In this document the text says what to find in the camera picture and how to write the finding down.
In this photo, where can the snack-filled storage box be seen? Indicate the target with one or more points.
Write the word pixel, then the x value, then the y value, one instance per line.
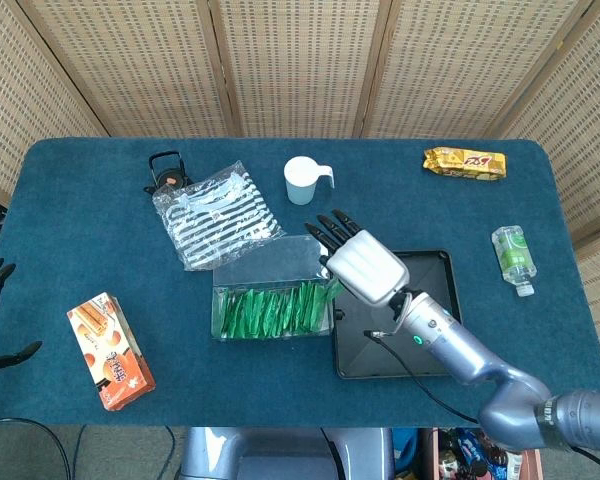
pixel 470 450

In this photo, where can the green packets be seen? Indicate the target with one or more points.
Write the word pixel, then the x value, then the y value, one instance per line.
pixel 270 310

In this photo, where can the yellow biscuit packet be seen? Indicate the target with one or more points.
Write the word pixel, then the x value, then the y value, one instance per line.
pixel 465 162

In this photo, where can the blue-grey robot torso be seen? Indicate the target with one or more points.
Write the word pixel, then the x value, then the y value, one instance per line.
pixel 280 450

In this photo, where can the striped cloth in plastic bag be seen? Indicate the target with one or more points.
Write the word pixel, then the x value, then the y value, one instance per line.
pixel 215 220

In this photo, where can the green label water bottle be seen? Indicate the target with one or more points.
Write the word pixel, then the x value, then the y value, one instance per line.
pixel 514 255

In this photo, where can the clear box of green packets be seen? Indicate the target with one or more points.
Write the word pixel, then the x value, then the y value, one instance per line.
pixel 270 260

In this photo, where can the blue table cloth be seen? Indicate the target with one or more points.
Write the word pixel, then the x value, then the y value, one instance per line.
pixel 80 240

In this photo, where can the black plastic tray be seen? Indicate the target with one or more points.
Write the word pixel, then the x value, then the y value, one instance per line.
pixel 370 350

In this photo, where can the orange biscuit box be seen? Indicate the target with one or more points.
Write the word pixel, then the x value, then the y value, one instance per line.
pixel 115 360

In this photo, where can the woven folding screen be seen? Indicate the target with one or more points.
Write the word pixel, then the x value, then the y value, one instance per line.
pixel 305 60

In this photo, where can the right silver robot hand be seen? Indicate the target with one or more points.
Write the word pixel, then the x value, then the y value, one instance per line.
pixel 370 270

